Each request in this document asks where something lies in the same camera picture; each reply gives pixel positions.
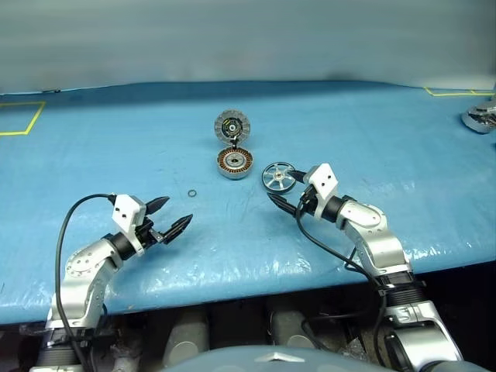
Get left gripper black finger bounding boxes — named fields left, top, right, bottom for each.
left=146, top=195, right=171, bottom=215
left=160, top=213, right=195, bottom=246

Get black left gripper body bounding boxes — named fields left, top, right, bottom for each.
left=133, top=216, right=166, bottom=251

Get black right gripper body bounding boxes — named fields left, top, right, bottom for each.
left=297, top=183, right=319, bottom=217

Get silver spoked motor rotor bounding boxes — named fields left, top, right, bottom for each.
left=261, top=160, right=299, bottom=194

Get grey motor housing copper windings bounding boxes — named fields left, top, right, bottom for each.
left=215, top=146, right=256, bottom=181

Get blue table cover sheet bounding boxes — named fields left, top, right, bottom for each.
left=0, top=80, right=496, bottom=325

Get grey rounded cylinder shape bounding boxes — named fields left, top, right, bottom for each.
left=270, top=307, right=318, bottom=350
left=161, top=308, right=211, bottom=368

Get shiny chrome metal object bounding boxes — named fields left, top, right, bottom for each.
left=460, top=98, right=496, bottom=135

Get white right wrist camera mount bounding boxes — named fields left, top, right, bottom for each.
left=304, top=163, right=339, bottom=220

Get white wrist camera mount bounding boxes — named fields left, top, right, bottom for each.
left=112, top=195, right=148, bottom=256
left=304, top=163, right=339, bottom=220

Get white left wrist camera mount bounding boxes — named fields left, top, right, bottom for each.
left=112, top=195, right=148, bottom=256

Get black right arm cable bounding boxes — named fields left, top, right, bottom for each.
left=294, top=195, right=388, bottom=367

